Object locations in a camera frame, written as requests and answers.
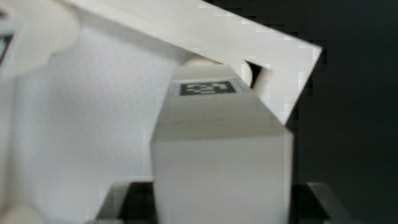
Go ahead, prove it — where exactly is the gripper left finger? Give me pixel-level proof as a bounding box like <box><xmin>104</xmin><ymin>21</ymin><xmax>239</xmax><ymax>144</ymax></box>
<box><xmin>88</xmin><ymin>181</ymin><xmax>159</xmax><ymax>224</ymax></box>

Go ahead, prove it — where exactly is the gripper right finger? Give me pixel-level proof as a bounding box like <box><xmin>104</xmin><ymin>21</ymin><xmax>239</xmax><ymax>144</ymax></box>
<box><xmin>290</xmin><ymin>182</ymin><xmax>363</xmax><ymax>224</ymax></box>

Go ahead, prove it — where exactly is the white desk leg front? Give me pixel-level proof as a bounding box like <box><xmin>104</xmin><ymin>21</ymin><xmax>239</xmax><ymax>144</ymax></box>
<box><xmin>152</xmin><ymin>64</ymin><xmax>294</xmax><ymax>224</ymax></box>

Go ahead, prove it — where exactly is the white desk leg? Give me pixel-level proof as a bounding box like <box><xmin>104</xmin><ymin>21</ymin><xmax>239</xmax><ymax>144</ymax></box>
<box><xmin>152</xmin><ymin>64</ymin><xmax>294</xmax><ymax>224</ymax></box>
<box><xmin>0</xmin><ymin>0</ymin><xmax>33</xmax><ymax>80</ymax></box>

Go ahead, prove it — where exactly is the white desk tabletop tray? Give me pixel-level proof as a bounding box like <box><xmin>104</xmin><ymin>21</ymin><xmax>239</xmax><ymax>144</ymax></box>
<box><xmin>0</xmin><ymin>0</ymin><xmax>239</xmax><ymax>224</ymax></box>

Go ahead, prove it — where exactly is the white right fence bar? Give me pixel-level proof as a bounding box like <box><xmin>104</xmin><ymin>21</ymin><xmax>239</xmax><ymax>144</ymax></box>
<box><xmin>239</xmin><ymin>45</ymin><xmax>322</xmax><ymax>123</ymax></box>

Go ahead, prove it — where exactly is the white fence bar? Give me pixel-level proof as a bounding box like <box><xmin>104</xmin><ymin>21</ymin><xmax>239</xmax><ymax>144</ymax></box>
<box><xmin>59</xmin><ymin>0</ymin><xmax>326</xmax><ymax>81</ymax></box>
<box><xmin>239</xmin><ymin>45</ymin><xmax>322</xmax><ymax>123</ymax></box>

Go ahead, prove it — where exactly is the white front fence bar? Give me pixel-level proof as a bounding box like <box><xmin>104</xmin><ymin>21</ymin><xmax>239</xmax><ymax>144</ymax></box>
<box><xmin>59</xmin><ymin>0</ymin><xmax>326</xmax><ymax>81</ymax></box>

